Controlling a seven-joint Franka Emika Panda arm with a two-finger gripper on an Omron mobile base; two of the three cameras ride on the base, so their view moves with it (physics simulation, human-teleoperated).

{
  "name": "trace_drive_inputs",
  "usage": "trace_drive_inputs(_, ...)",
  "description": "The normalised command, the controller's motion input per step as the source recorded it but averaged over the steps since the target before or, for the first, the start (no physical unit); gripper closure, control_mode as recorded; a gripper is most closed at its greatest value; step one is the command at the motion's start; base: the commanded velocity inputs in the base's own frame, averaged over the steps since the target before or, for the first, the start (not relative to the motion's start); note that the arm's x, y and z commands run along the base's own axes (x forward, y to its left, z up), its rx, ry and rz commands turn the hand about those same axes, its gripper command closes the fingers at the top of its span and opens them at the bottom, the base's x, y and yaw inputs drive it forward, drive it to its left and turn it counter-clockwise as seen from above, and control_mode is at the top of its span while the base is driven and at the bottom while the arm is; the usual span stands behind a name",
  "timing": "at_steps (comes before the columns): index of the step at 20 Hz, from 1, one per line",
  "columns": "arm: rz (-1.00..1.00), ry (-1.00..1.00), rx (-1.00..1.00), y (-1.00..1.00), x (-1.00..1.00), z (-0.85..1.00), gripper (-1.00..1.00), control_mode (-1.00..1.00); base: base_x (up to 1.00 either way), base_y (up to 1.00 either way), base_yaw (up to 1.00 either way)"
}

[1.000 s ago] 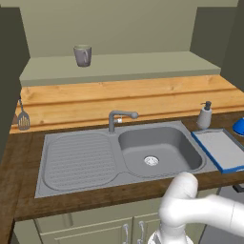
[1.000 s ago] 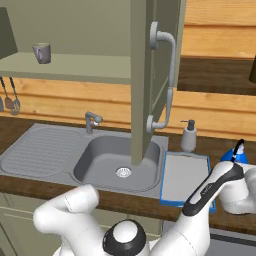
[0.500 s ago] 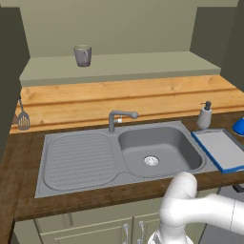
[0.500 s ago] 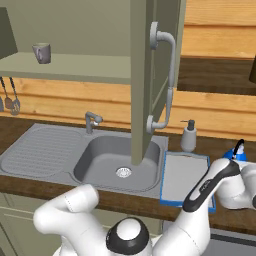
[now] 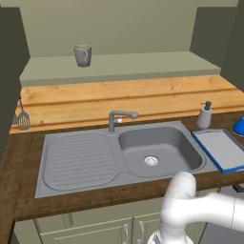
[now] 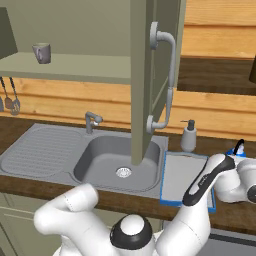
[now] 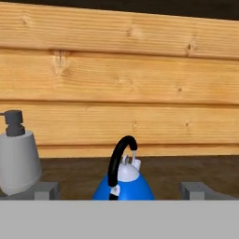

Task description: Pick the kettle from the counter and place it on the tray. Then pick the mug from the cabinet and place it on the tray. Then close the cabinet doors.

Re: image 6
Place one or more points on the grey sink with drainboard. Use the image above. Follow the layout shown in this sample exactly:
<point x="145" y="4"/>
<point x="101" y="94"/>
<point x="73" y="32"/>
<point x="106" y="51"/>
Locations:
<point x="43" y="153"/>

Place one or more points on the grey hanging slotted spoon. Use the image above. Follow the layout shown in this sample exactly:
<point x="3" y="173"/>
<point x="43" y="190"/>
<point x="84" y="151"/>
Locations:
<point x="15" y="106"/>

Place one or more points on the grey mug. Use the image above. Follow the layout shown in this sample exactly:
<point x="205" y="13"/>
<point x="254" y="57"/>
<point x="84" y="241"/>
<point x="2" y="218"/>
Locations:
<point x="43" y="53"/>

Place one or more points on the white soap dispenser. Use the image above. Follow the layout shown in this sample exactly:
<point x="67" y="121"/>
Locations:
<point x="188" y="137"/>

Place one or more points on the blue-rimmed grey tray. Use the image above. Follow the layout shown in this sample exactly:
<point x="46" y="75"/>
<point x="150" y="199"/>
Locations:
<point x="180" y="173"/>

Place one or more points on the grey dishwasher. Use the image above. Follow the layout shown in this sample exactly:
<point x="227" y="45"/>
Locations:
<point x="233" y="245"/>

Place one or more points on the dark object on shelf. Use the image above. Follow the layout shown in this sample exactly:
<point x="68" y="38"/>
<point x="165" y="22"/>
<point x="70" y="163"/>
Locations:
<point x="253" y="71"/>

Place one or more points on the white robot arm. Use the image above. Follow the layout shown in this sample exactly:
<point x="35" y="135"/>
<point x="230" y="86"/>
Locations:
<point x="186" y="230"/>

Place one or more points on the grey hanging spatula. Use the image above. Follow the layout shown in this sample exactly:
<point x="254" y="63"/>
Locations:
<point x="7" y="100"/>

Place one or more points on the olive green cabinet door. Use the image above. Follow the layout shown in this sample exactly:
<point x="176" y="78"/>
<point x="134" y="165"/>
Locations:
<point x="6" y="36"/>
<point x="138" y="83"/>

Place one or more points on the grey tap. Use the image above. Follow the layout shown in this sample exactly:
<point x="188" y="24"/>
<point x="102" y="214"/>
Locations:
<point x="89" y="121"/>

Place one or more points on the olive green wall cabinet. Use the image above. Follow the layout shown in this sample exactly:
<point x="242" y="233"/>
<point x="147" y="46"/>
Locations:
<point x="73" y="36"/>

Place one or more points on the grey hanging tool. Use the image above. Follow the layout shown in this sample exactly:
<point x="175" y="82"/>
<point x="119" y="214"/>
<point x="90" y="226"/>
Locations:
<point x="1" y="105"/>

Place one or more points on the olive green base cupboards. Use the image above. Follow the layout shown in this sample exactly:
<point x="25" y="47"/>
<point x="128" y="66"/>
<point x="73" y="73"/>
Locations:
<point x="16" y="220"/>

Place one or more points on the dark wooden wall shelf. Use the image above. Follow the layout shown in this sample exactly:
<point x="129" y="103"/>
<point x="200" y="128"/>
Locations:
<point x="213" y="75"/>

